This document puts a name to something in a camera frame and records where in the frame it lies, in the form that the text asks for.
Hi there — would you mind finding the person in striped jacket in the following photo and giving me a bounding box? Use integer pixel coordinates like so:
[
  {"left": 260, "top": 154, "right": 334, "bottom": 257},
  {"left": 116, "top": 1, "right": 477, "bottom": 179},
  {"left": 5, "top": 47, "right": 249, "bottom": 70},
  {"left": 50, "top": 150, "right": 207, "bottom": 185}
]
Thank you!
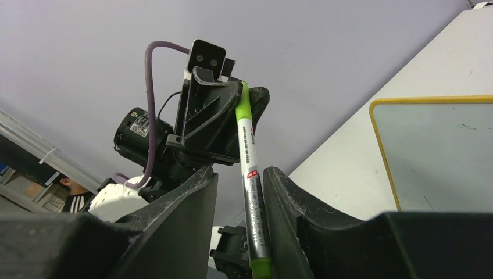
[{"left": 59, "top": 176, "right": 95, "bottom": 213}]

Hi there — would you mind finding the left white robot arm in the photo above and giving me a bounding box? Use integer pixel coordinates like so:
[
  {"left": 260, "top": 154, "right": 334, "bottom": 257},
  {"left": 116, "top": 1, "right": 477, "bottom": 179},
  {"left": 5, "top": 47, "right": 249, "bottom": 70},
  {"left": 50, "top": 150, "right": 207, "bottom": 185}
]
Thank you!
[{"left": 88, "top": 67, "right": 270, "bottom": 222}]

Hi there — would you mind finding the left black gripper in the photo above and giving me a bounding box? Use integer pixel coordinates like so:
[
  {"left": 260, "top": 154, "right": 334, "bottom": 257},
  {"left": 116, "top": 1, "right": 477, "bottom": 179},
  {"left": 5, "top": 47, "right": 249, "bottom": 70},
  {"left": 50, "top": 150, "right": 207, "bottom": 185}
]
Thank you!
[{"left": 166, "top": 66, "right": 270, "bottom": 166}]

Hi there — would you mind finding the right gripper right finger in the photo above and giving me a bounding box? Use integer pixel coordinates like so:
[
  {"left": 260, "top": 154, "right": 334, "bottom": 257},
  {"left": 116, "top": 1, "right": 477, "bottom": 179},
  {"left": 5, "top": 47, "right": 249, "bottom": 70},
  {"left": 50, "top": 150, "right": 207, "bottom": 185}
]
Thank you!
[{"left": 263, "top": 167, "right": 492, "bottom": 278}]

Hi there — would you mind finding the aluminium rail frame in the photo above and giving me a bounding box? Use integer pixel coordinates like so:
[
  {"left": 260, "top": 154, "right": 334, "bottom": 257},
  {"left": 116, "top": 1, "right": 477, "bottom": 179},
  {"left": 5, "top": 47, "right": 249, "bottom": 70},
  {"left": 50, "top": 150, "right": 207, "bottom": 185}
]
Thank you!
[{"left": 1, "top": 110, "right": 103, "bottom": 192}]

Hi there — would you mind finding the yellow framed whiteboard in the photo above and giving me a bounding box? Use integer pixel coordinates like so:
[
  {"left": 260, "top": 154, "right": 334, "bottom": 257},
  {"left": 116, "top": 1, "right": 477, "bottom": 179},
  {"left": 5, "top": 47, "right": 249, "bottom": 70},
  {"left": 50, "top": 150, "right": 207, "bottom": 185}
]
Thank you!
[{"left": 369, "top": 95, "right": 492, "bottom": 213}]

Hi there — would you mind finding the white green marker pen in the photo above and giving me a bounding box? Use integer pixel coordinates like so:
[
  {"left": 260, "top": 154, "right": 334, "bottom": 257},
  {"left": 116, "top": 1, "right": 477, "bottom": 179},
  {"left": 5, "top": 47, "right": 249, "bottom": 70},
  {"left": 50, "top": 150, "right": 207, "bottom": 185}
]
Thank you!
[{"left": 235, "top": 81, "right": 273, "bottom": 278}]

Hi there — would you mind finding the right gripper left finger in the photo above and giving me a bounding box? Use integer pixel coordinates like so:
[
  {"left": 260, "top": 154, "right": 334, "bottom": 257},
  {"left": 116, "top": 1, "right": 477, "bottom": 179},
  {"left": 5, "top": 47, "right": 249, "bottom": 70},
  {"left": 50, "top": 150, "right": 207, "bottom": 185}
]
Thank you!
[{"left": 1, "top": 167, "right": 218, "bottom": 278}]

